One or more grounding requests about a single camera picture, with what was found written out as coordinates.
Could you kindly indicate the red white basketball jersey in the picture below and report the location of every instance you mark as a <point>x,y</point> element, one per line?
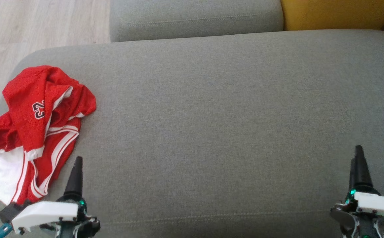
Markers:
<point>0,172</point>

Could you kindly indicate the red basketball shorts white band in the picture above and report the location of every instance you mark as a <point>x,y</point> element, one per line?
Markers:
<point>23,92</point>

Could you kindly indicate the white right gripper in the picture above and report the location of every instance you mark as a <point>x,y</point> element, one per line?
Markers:
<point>377,205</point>

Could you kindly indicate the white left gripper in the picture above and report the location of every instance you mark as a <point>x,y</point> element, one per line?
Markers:
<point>46,213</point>

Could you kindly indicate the yellow sofa back cushion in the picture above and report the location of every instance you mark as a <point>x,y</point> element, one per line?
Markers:
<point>337,13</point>

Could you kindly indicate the grey fabric sofa seat cushion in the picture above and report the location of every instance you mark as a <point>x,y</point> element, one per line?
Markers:
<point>195,16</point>

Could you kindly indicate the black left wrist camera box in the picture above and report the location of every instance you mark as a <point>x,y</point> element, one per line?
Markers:
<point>10,211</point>

